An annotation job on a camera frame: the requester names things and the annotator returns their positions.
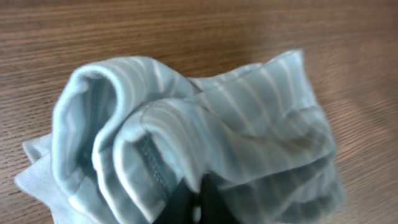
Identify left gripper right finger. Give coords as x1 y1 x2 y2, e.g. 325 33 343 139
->
199 174 239 224

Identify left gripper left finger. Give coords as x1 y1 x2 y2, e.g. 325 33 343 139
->
153 180 195 224

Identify light blue striped shorts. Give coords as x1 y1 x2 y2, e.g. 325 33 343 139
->
15 50 345 223

